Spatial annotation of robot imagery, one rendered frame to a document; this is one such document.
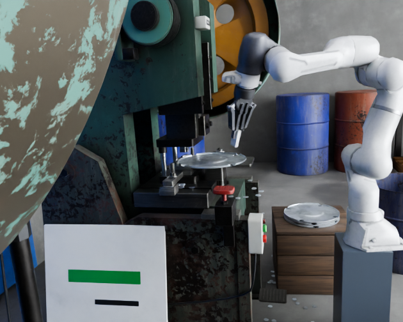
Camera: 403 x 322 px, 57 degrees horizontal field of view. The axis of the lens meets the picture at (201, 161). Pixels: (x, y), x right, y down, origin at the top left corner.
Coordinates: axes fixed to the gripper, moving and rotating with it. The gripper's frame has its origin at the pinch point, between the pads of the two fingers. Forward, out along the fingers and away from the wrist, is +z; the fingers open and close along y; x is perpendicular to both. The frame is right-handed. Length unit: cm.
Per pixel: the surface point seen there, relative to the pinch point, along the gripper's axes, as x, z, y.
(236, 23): 48, -33, 35
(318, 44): 187, 10, 296
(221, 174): 4.6, 18.7, 0.2
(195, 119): 17.1, -1.7, -7.0
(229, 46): 48, -23, 32
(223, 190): -18.0, 8.1, -19.1
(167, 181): 6.1, 16.9, -24.9
